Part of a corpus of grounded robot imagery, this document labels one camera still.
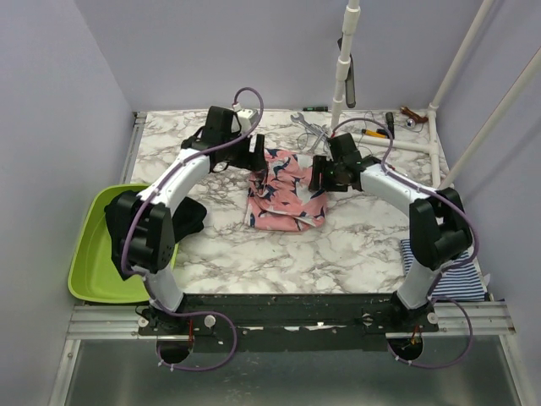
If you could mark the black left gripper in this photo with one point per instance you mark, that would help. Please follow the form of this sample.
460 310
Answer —
254 161

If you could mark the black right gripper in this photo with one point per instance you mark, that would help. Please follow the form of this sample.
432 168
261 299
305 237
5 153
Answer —
319 166

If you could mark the pink patterned garment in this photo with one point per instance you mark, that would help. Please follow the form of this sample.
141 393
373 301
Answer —
279 198

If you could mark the blue white striped garment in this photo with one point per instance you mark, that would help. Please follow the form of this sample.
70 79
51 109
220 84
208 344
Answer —
461 284

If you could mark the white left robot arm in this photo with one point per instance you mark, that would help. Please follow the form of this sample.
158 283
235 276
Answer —
193 161

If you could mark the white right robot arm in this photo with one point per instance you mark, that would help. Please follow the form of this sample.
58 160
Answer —
438 230

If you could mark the lime green laundry basket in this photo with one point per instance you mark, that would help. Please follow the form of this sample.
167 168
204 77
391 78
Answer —
93 277

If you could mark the chrome combination wrench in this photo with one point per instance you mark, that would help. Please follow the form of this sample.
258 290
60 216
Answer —
299 118

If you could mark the green black precision screwdriver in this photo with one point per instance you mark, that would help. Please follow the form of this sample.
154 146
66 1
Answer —
315 109

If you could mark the black garment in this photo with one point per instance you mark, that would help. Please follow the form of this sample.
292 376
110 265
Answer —
156 234

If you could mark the black T-shaped tool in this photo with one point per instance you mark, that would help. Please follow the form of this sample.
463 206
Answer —
390 125

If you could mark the small silver ball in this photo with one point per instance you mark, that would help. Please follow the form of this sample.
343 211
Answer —
410 122

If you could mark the white PVC pipe stand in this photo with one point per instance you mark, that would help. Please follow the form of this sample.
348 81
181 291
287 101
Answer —
432 149

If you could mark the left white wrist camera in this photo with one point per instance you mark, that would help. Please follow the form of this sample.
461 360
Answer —
244 119

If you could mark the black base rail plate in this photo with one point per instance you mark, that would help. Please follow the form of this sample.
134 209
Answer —
215 323

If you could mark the aluminium frame rail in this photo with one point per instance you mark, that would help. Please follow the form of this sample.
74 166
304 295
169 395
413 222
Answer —
89 322

